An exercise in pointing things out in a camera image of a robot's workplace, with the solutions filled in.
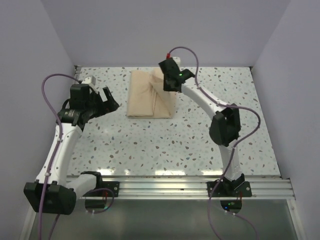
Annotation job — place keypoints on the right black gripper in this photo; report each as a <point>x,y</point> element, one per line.
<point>166,87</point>

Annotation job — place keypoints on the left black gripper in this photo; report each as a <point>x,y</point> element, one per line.
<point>105,107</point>

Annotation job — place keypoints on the beige cloth wrap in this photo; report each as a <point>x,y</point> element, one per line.
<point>147,98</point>

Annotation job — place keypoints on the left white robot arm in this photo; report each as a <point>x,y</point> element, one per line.
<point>50,192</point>

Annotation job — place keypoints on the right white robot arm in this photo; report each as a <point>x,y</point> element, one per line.
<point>224,128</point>

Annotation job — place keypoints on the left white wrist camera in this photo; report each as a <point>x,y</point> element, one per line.
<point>89,80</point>

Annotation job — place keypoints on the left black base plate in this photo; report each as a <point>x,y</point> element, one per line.
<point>105,189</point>

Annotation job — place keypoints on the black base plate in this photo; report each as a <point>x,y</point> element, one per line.
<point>105,189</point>
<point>218,189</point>

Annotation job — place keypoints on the aluminium mounting rail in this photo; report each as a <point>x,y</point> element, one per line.
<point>194,187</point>

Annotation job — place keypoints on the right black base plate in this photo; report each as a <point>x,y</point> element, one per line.
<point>218,189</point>

